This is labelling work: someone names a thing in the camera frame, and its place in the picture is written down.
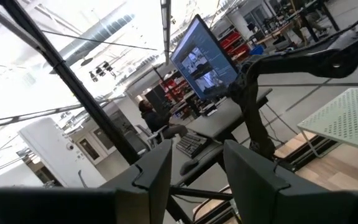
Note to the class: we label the large computer monitor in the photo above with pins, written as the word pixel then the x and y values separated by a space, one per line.
pixel 204 62

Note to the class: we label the silver ceiling duct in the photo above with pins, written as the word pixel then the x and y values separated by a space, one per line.
pixel 104 29

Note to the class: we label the white building pillar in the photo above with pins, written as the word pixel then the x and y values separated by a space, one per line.
pixel 51 149

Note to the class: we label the black computer keyboard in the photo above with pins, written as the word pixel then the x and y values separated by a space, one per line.
pixel 193 144

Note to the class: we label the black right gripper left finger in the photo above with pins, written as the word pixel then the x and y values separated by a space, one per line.
pixel 154 177

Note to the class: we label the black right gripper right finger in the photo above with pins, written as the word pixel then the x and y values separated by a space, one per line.
pixel 253 183

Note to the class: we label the shelf with red bins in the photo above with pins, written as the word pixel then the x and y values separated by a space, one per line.
pixel 232 40

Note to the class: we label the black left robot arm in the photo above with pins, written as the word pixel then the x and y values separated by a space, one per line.
pixel 253 118

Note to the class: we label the black ceiling spotlight cluster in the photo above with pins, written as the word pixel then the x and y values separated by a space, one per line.
pixel 99 71

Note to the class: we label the overhead LED light bar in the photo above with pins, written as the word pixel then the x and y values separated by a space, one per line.
pixel 166 31

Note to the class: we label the grey office chair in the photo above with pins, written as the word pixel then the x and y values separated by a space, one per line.
pixel 149 137

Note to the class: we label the blue storage bin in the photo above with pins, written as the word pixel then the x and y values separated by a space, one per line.
pixel 256 50

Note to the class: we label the grey desk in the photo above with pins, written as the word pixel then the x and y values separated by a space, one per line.
pixel 219 121

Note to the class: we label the pale green metal shelf riser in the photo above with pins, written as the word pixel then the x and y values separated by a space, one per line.
pixel 346 118

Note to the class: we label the black table frame rail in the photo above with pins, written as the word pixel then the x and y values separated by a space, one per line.
pixel 303 158

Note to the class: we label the black computer mouse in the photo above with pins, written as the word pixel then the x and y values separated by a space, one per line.
pixel 188 166

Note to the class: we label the person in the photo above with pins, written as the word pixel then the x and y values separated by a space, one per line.
pixel 154 121

